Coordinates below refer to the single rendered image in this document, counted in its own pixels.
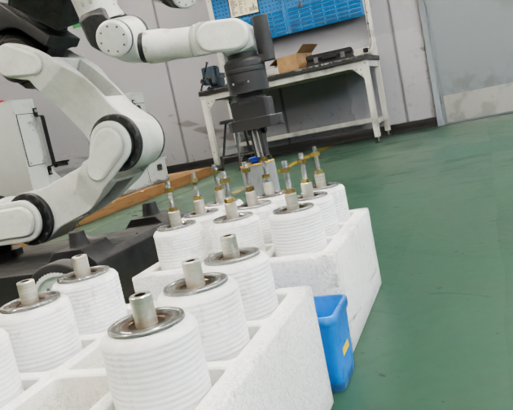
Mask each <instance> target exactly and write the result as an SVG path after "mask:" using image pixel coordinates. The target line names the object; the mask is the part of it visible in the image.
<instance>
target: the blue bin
mask: <svg viewBox="0 0 513 410"><path fill-rule="evenodd" d="M313 300H314V305H315V309H316V313H317V318H318V325H319V329H320V334H321V339H322V346H323V350H324V355H325V359H326V363H327V371H328V376H329V380H330V384H331V392H332V393H335V392H341V391H343V390H345V389H346V387H347V385H348V383H349V379H350V378H351V376H352V373H353V370H354V359H353V349H352V343H351V337H350V331H349V320H348V314H347V309H346V307H347V306H348V299H347V296H346V295H345V294H329V295H320V296H313Z"/></svg>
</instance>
